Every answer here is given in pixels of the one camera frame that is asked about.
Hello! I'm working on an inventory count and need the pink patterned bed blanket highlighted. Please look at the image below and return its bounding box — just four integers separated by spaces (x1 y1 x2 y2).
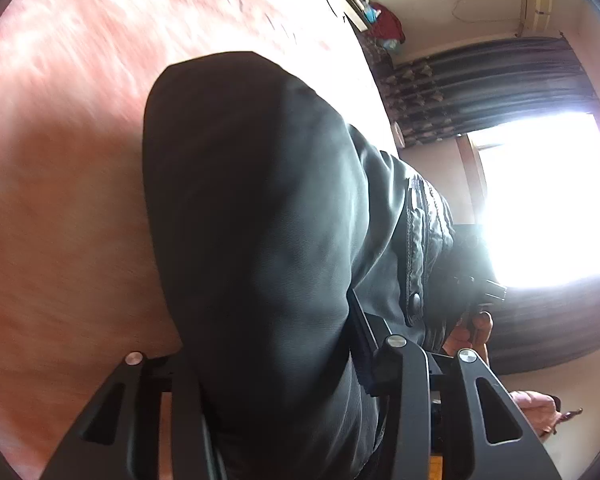
0 0 406 480

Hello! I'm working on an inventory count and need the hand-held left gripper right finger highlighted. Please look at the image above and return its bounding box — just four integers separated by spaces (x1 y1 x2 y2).
347 295 564 480

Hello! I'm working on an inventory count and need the person's right hand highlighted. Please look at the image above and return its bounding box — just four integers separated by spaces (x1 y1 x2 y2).
442 310 496 367

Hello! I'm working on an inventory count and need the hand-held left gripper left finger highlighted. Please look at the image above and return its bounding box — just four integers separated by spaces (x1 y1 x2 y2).
39 350 228 480

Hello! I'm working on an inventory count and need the white wall cable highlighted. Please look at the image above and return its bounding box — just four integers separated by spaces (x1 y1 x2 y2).
452 0 506 24

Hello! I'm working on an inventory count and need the red cloth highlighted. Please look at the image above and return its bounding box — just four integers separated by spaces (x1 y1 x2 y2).
362 2 406 46

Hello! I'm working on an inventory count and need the bright window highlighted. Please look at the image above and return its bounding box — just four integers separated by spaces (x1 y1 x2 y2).
467 112 600 291

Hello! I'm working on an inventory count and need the dark patterned curtain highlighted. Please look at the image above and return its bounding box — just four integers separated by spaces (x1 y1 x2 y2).
375 35 600 377

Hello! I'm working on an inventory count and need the beige air conditioner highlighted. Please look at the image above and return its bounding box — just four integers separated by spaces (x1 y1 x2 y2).
517 0 556 37

